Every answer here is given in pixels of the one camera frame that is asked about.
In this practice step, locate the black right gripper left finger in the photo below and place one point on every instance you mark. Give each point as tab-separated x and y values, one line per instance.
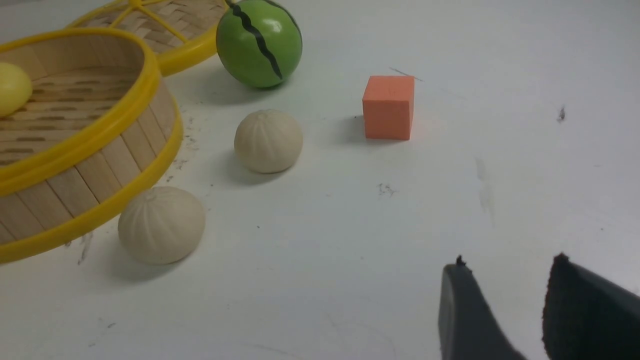
467	327

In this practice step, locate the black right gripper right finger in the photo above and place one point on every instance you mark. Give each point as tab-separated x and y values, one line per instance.
587	317

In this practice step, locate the white bun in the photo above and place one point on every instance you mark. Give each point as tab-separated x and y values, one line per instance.
268	141
162	225

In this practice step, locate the yellow bun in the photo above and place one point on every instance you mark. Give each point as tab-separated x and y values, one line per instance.
15	88

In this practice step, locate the woven bamboo steamer lid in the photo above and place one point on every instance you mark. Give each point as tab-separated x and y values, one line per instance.
182	33

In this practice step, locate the bamboo steamer tray yellow rim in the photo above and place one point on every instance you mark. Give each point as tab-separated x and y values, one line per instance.
99	127

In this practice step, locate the orange foam cube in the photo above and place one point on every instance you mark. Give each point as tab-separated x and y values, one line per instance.
388	107

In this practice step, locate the green toy watermelon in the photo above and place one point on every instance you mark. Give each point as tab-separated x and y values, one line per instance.
259	42

